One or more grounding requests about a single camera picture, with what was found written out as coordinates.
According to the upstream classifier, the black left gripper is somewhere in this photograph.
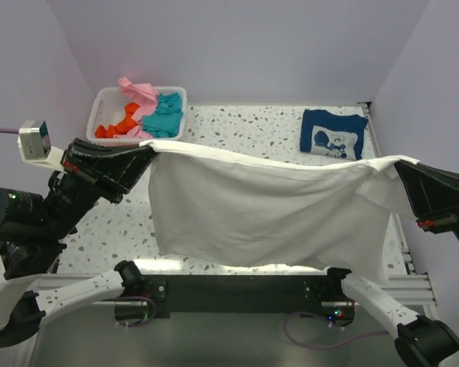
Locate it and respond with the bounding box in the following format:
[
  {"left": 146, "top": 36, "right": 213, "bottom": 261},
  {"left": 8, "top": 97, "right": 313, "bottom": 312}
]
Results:
[{"left": 42, "top": 135, "right": 164, "bottom": 237}]

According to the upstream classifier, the white t-shirt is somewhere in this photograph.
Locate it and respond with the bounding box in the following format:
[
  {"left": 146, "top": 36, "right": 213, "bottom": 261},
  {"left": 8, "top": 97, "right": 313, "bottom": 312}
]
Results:
[{"left": 144, "top": 140, "right": 414, "bottom": 284}]

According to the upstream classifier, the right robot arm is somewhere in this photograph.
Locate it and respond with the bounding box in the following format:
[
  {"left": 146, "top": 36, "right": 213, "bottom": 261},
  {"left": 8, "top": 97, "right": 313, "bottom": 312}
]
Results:
[{"left": 325, "top": 161, "right": 459, "bottom": 366}]

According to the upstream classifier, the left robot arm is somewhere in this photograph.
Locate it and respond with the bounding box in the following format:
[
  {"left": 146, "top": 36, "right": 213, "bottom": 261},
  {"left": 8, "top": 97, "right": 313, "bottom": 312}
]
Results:
[{"left": 0, "top": 139, "right": 156, "bottom": 349}]

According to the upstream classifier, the orange t-shirt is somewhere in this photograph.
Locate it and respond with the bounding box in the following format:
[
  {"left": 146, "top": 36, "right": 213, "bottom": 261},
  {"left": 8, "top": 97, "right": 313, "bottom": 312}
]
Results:
[{"left": 94, "top": 102, "right": 141, "bottom": 138}]

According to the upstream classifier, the white plastic basket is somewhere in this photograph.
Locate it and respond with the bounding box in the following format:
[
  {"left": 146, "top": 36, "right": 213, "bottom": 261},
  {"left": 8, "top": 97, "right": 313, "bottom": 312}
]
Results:
[{"left": 86, "top": 78, "right": 187, "bottom": 146}]

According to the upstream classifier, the teal t-shirt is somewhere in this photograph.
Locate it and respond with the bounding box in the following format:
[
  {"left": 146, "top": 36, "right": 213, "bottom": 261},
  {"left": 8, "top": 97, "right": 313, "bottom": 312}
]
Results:
[{"left": 142, "top": 93, "right": 184, "bottom": 138}]

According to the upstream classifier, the pink t-shirt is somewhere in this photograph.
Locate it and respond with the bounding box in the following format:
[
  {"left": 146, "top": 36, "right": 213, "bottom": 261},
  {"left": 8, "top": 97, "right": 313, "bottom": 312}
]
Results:
[{"left": 118, "top": 77, "right": 158, "bottom": 139}]

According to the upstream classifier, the folded blue printed t-shirt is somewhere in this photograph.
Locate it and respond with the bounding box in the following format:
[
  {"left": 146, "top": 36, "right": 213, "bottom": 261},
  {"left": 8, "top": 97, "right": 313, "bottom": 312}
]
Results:
[{"left": 299, "top": 109, "right": 368, "bottom": 161}]

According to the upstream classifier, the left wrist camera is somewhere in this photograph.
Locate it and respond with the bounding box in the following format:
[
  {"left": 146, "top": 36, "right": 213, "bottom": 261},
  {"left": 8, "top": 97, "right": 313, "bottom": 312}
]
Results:
[{"left": 18, "top": 120, "right": 64, "bottom": 172}]

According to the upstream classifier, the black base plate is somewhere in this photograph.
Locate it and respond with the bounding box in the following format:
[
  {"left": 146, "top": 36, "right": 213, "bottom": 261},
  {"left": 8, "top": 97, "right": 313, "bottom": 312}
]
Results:
[{"left": 99, "top": 274, "right": 368, "bottom": 320}]

